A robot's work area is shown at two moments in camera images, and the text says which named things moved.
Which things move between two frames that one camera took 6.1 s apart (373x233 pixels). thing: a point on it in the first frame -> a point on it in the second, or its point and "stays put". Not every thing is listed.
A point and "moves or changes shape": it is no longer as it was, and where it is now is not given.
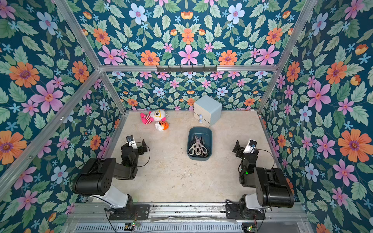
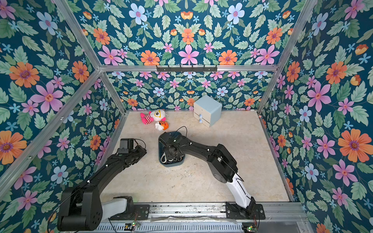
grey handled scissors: x=195 y=148 moves or changes shape
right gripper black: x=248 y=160 -> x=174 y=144
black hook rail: x=186 y=69 stays put
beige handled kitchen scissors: x=199 y=148 moves or changes shape
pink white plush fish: x=158 y=115 stays put
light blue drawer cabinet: x=207 y=110 stays put
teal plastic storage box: x=206 y=133 -> x=161 y=151
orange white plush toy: x=161 y=125 stays put
